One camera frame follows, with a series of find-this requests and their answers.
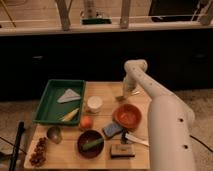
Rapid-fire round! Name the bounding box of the blue sponge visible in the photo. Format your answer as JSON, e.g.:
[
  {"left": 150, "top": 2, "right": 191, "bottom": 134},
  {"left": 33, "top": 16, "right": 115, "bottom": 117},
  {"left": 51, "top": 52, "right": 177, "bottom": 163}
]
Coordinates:
[{"left": 102, "top": 122, "right": 123, "bottom": 138}]

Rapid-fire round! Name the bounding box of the black cable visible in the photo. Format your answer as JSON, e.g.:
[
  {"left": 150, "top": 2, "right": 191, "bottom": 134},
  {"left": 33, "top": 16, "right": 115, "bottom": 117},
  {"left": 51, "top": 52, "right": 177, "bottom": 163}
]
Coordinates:
[{"left": 190, "top": 134, "right": 213, "bottom": 154}]

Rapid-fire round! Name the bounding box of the orange fruit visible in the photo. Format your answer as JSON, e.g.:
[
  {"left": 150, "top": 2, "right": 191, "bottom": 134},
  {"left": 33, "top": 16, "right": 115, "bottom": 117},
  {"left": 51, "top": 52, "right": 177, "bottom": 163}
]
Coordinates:
[{"left": 80, "top": 116, "right": 93, "bottom": 129}]

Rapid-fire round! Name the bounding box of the wooden table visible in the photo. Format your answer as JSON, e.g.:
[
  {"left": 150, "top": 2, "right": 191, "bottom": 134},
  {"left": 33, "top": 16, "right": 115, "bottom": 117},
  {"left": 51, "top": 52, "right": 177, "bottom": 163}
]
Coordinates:
[{"left": 24, "top": 82, "right": 150, "bottom": 171}]

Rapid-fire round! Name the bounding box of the brown block eraser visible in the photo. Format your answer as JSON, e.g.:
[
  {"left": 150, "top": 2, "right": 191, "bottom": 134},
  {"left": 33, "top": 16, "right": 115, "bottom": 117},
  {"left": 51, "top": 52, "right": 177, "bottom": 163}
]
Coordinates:
[{"left": 110, "top": 144, "right": 135, "bottom": 158}]

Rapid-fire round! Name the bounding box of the white paper cup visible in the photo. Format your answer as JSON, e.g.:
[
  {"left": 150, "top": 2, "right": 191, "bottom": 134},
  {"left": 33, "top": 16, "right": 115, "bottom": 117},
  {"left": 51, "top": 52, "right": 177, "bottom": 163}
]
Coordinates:
[{"left": 87, "top": 96, "right": 103, "bottom": 113}]

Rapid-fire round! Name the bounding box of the grey folded cloth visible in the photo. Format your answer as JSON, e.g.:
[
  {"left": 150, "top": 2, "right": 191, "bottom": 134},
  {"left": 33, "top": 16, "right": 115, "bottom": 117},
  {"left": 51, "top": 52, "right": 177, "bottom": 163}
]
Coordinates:
[{"left": 57, "top": 89, "right": 81, "bottom": 103}]

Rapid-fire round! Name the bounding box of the yellow corn cob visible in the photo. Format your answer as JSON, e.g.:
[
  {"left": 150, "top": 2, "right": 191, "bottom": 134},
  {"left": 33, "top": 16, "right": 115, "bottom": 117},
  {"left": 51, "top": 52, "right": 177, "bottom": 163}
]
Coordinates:
[{"left": 61, "top": 108, "right": 79, "bottom": 122}]

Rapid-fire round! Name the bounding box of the green box on shelf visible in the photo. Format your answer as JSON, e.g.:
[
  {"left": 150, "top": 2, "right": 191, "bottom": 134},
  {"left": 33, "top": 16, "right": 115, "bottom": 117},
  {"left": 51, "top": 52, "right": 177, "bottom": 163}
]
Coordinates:
[{"left": 81, "top": 18, "right": 112, "bottom": 25}]

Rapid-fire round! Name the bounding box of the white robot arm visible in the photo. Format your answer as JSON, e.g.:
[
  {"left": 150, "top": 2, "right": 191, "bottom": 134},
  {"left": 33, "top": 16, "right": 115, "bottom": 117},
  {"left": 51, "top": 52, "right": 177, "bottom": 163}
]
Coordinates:
[{"left": 123, "top": 59, "right": 196, "bottom": 171}]

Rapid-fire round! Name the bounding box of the black pole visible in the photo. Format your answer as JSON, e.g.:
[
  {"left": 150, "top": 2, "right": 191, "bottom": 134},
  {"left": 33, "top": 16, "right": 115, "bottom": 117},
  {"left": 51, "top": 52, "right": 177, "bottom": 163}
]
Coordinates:
[{"left": 9, "top": 121, "right": 25, "bottom": 171}]

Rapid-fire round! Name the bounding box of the bunch of brown grapes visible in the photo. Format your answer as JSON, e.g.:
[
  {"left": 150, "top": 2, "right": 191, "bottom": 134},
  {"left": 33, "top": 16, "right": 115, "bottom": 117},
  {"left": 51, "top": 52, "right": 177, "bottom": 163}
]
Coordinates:
[{"left": 29, "top": 137, "right": 47, "bottom": 167}]

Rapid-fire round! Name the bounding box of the dark brown bowl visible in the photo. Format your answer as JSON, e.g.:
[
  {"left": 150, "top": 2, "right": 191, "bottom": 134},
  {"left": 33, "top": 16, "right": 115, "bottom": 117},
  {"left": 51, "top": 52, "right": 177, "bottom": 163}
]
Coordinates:
[{"left": 77, "top": 130, "right": 104, "bottom": 159}]

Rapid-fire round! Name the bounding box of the green cucumber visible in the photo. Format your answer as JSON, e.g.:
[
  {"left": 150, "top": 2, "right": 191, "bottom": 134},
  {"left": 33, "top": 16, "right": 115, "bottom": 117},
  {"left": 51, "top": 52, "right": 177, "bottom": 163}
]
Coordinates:
[{"left": 82, "top": 138, "right": 104, "bottom": 151}]

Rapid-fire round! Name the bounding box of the green plastic tray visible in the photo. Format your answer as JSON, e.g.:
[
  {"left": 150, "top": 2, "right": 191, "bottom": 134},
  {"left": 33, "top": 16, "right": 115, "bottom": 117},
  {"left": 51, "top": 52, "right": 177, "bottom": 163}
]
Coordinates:
[{"left": 33, "top": 79, "right": 85, "bottom": 126}]

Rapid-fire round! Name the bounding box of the white handled brush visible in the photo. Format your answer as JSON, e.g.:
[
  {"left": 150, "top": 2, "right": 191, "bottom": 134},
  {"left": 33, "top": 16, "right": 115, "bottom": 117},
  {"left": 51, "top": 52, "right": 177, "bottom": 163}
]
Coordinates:
[{"left": 122, "top": 132, "right": 149, "bottom": 146}]

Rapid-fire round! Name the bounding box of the metal cup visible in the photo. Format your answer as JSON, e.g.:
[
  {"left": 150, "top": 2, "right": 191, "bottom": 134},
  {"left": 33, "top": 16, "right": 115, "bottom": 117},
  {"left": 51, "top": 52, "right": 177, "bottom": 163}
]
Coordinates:
[{"left": 47, "top": 126, "right": 62, "bottom": 144}]

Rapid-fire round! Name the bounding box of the orange clay bowl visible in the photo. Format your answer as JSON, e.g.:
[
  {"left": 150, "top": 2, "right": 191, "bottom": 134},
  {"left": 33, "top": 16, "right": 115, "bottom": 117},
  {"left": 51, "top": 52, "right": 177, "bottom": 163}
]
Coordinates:
[{"left": 112, "top": 104, "right": 142, "bottom": 129}]

